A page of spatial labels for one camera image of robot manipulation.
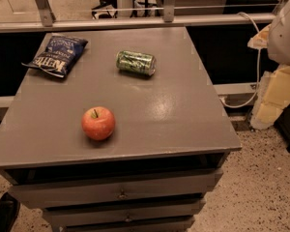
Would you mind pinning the red apple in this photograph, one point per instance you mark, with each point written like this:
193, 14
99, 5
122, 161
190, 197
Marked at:
98, 123

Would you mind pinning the black office chair base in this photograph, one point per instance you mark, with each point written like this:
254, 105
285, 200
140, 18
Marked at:
103, 8

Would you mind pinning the green soda can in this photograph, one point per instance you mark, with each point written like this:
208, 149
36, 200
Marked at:
136, 62

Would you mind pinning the metal window railing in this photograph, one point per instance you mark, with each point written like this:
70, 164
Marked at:
68, 15

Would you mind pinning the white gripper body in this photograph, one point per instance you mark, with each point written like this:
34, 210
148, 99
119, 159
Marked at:
285, 38

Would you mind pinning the grey drawer cabinet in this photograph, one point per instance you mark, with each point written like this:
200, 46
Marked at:
130, 141

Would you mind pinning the blue Kettle chips bag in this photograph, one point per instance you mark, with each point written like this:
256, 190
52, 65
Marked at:
59, 56

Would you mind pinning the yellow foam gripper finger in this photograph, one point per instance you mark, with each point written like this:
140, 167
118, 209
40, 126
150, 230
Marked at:
272, 98

